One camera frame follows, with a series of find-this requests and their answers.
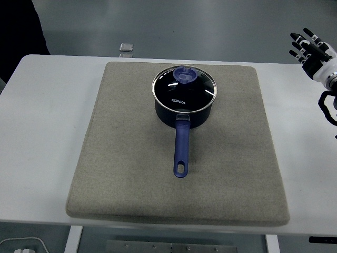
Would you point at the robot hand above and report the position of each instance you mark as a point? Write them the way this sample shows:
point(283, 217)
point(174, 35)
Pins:
point(322, 67)

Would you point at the glass lid with blue knob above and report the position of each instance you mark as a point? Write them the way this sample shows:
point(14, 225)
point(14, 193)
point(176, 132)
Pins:
point(184, 92)

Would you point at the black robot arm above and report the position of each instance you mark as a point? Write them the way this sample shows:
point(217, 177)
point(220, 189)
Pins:
point(333, 83)

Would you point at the black flat device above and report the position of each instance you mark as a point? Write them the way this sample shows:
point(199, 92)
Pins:
point(323, 239)

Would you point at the white table leg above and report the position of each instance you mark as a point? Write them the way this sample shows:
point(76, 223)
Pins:
point(272, 245)
point(72, 241)

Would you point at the small silver floor plate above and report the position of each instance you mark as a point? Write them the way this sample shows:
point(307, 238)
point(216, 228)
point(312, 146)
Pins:
point(126, 55)

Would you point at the silver floor outlet plate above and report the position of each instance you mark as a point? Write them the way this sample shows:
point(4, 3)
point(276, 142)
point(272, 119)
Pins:
point(126, 47)

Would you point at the beige fabric mat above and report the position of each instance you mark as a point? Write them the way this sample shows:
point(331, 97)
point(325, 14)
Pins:
point(131, 158)

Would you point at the grey metal plate with screws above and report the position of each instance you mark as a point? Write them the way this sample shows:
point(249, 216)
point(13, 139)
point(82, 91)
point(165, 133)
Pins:
point(171, 247)

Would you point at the person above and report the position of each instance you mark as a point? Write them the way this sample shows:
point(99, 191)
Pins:
point(18, 31)

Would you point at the white power adapter block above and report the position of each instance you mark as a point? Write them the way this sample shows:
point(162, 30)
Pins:
point(25, 251)

